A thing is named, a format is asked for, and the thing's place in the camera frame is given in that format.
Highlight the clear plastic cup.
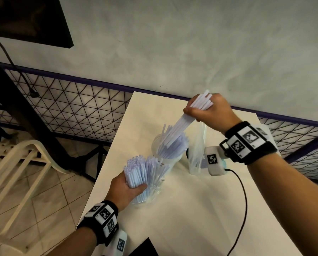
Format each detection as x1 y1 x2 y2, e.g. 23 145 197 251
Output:
151 133 189 171

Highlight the black wall television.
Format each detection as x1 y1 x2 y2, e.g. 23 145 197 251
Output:
0 0 75 49

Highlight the black marker wristband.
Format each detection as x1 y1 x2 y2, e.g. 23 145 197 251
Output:
77 200 119 247
219 121 278 166

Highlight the handful of white straws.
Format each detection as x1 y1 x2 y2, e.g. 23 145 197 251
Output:
163 90 214 147

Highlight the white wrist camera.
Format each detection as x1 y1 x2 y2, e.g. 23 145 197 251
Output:
101 229 128 256
204 146 228 176

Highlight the white plastic chair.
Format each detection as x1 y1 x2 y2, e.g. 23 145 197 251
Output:
0 140 70 254

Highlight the person's left hand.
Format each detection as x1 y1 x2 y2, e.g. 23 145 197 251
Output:
105 171 149 213

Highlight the clear plastic bag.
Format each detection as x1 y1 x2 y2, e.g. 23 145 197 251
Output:
133 170 171 206

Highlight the person's right hand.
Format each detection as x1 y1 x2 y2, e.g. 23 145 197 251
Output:
183 93 243 135

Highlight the clear acrylic sign stand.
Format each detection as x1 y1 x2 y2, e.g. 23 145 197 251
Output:
187 122 210 176

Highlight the dark wooden post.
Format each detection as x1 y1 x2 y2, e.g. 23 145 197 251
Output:
0 49 109 183

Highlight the bundle of white straws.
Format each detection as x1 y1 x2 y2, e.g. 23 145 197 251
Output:
123 155 170 204

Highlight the black television cable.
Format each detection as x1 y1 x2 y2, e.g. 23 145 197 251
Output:
0 35 40 98

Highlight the purple framed wire mesh fence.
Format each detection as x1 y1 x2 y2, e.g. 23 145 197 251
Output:
0 62 318 183

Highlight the black flat object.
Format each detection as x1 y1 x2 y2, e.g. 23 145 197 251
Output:
131 237 159 256

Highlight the person's right forearm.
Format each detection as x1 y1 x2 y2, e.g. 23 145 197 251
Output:
246 153 318 256

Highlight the black camera cable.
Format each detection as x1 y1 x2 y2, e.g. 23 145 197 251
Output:
224 167 248 256

